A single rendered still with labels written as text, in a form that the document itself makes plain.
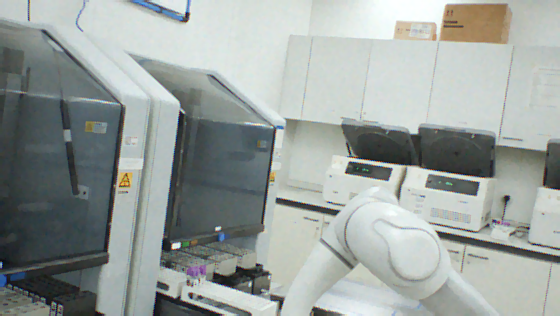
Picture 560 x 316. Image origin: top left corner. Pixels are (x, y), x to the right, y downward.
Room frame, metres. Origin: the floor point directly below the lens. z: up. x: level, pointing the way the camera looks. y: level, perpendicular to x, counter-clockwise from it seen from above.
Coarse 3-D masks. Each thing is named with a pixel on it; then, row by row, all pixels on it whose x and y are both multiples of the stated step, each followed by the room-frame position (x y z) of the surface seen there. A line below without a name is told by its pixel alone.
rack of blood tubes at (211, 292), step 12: (192, 288) 1.66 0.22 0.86; (204, 288) 1.67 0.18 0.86; (216, 288) 1.69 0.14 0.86; (228, 288) 1.71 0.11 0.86; (192, 300) 1.65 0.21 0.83; (204, 300) 1.68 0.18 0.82; (216, 300) 1.68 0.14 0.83; (228, 300) 1.59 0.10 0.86; (240, 300) 1.61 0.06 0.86; (252, 300) 1.62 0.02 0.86; (264, 300) 1.64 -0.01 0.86; (228, 312) 1.59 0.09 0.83; (240, 312) 1.66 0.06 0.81; (252, 312) 1.55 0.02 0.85; (264, 312) 1.56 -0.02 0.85
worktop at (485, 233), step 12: (288, 192) 4.35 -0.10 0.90; (300, 192) 4.48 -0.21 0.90; (312, 192) 4.61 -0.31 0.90; (312, 204) 4.02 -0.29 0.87; (324, 204) 3.97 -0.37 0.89; (336, 204) 4.01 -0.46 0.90; (444, 228) 3.56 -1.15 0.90; (456, 228) 3.61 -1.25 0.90; (492, 240) 3.42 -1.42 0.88; (516, 240) 3.44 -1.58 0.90; (552, 252) 3.25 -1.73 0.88
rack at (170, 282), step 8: (160, 272) 1.78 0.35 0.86; (168, 272) 1.80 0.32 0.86; (176, 272) 1.81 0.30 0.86; (160, 280) 1.72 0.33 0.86; (168, 280) 1.70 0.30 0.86; (176, 280) 1.71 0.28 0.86; (184, 280) 1.72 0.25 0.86; (160, 288) 1.72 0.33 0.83; (168, 288) 1.80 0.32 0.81; (176, 288) 1.69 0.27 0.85; (176, 296) 1.69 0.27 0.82
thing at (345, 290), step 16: (288, 288) 1.95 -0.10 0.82; (336, 288) 2.04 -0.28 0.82; (352, 288) 2.07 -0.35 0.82; (368, 288) 2.10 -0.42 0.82; (384, 288) 2.14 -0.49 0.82; (320, 304) 1.82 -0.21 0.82; (336, 304) 1.84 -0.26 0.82; (352, 304) 1.87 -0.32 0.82; (368, 304) 1.89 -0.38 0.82; (384, 304) 1.92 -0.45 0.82; (400, 304) 1.95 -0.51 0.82; (416, 304) 1.98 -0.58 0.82
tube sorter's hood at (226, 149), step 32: (160, 64) 2.04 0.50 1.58; (192, 96) 1.91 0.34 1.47; (224, 96) 2.18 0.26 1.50; (192, 128) 1.73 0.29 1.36; (224, 128) 1.89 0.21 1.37; (256, 128) 2.08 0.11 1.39; (192, 160) 1.75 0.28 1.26; (224, 160) 1.91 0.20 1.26; (256, 160) 2.11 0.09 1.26; (192, 192) 1.77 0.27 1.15; (224, 192) 1.94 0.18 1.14; (256, 192) 2.14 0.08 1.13; (192, 224) 1.79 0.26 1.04; (224, 224) 1.96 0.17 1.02; (256, 224) 2.17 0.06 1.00
